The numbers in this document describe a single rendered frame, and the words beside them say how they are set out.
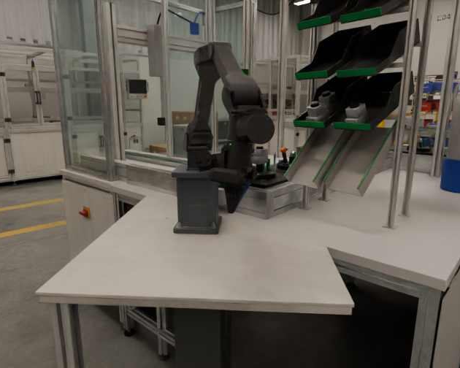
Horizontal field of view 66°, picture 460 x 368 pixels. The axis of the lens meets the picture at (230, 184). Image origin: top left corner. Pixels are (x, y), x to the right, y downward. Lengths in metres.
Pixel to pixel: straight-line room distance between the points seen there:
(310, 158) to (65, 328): 0.94
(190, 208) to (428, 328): 0.73
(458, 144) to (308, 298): 1.30
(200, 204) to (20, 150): 5.46
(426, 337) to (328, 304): 0.36
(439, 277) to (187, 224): 0.71
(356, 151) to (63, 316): 1.00
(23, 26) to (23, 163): 3.86
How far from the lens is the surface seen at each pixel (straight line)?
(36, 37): 9.48
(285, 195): 1.37
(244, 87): 0.75
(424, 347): 1.12
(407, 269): 1.03
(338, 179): 1.25
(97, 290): 0.89
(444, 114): 2.29
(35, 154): 6.49
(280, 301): 0.81
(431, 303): 1.06
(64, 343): 1.02
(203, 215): 1.14
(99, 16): 1.99
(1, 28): 9.33
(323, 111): 1.25
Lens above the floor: 1.27
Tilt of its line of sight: 13 degrees down
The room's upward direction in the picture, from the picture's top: straight up
